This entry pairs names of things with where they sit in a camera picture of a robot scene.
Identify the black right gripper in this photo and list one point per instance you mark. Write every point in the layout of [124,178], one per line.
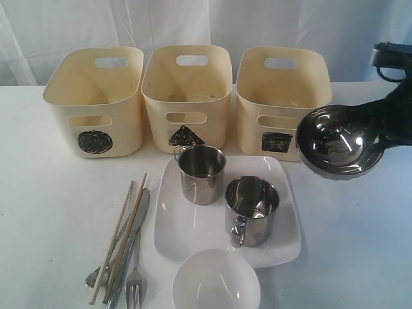
[393,111]

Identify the steel bowl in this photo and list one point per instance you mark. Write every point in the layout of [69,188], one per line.
[333,147]

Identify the steel mug front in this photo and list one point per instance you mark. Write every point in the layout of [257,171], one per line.
[251,205]

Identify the steel mug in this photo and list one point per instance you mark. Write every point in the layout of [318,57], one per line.
[251,205]
[202,170]

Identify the white square plate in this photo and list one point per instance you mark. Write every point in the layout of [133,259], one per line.
[182,228]

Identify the cream bin with square mark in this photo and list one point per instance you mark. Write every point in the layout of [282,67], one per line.
[276,88]

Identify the cream bin with triangle mark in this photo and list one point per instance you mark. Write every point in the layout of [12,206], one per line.
[187,91]

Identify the white ceramic bowl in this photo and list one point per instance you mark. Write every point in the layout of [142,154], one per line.
[215,278]

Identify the steel table knife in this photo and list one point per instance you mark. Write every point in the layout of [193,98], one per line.
[139,218]

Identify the cream bin with circle mark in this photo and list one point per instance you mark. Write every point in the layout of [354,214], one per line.
[94,96]

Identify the steel fork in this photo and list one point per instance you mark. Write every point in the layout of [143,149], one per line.
[134,283]

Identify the steel spoon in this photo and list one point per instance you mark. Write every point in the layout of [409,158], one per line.
[91,279]

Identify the white curtain backdrop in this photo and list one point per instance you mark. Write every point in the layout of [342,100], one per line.
[37,35]

